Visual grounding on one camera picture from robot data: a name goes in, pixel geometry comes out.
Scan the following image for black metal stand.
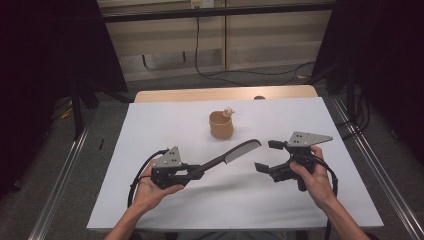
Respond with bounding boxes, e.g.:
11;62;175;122
324;61;358;125
70;79;135;141

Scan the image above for hand-held gripper cable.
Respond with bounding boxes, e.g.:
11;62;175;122
127;148;170;209
309;154;340;240

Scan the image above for black horizontal bar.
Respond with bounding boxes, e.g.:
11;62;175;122
99;2;336;24

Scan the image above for left hand-held gripper cable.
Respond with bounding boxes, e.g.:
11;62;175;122
127;148;170;209

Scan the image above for bundle of black floor cables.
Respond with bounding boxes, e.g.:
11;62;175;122
335;84;372;141

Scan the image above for right hand-held gripper cable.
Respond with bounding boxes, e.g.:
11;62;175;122
309;154;340;240

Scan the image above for long black floor cable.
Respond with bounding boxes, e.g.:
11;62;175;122
194;15;317;87

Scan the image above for metal floor rail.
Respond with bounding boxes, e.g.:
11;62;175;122
331;95;424;240
27;122;92;240

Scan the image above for person's right hand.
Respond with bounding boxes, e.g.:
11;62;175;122
289;145;338;211

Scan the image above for black kitchen knife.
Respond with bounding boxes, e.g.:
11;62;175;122
194;138;263;175

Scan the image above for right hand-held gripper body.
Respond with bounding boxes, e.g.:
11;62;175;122
268;130;334;193

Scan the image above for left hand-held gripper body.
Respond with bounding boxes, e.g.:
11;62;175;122
150;145;192;191

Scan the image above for white table sheet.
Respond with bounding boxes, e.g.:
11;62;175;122
86;96;385;232

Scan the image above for dark curtain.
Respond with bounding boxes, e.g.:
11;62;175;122
312;0;424;165
0;0;130;199

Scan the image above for brown cup with figurine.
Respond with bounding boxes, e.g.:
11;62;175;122
208;106;236;140

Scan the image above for person's left hand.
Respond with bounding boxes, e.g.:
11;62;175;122
131;158;185;215

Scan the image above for white wall outlet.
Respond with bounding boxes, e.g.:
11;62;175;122
190;0;215;10

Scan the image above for wooden table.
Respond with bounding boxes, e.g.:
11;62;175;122
133;84;319;104

